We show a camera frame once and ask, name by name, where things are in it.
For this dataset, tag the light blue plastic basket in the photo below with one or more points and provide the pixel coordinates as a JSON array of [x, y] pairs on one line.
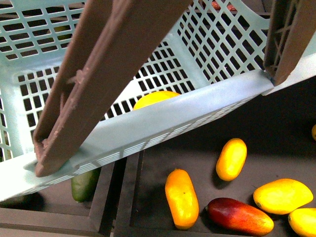
[[208, 65]]

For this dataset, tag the brown basket handle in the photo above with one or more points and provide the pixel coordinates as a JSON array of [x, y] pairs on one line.
[[113, 40]]

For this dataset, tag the orange yellow mango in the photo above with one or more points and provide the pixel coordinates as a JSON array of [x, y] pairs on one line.
[[182, 199]]

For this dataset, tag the green mango under basket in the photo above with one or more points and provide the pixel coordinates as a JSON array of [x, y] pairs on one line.
[[83, 186]]

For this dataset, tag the red mango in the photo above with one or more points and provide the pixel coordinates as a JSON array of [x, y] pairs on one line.
[[237, 216]]

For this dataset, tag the yellow mango corner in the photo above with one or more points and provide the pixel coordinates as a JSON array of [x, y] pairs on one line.
[[303, 222]]

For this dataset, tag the black fruit display shelf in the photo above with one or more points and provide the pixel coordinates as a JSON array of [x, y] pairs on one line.
[[130, 198]]

